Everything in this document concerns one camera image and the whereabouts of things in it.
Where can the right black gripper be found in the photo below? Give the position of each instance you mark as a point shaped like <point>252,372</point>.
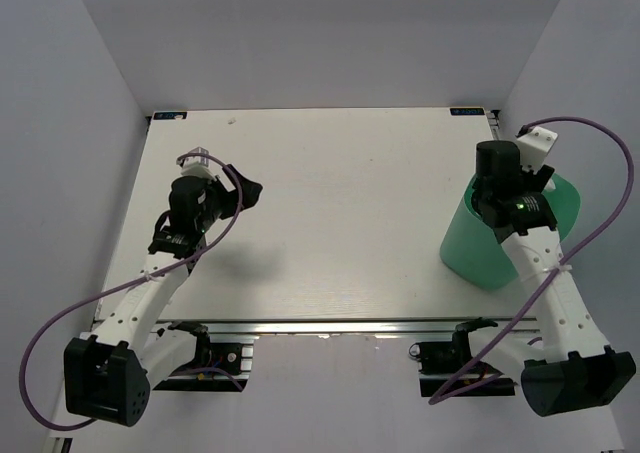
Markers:
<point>539,180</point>

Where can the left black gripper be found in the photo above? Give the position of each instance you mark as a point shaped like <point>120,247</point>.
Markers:
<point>250,192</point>

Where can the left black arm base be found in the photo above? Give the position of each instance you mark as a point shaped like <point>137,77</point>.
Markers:
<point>218,365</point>

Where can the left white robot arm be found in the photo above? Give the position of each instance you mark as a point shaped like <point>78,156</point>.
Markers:
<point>110,373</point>

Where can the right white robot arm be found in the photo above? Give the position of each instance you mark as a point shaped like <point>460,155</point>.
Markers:
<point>578,368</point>

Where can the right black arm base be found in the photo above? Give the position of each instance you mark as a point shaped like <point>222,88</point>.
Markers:
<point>438,360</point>

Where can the left blue table sticker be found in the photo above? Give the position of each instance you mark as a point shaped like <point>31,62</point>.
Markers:
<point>169,116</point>

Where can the blue table sticker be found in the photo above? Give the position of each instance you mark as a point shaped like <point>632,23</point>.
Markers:
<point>169,116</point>
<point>467,111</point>

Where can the right blue table sticker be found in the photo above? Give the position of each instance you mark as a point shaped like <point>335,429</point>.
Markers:
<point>467,111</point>

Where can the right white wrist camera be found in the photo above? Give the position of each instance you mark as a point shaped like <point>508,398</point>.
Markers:
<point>534,144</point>

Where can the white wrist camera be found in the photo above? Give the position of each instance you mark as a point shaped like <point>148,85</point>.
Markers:
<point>534,144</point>
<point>195,163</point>

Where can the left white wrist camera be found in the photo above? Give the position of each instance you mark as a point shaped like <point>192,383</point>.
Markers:
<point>195,163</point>

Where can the aluminium table frame rail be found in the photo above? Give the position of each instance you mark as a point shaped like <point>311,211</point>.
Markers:
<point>333,327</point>

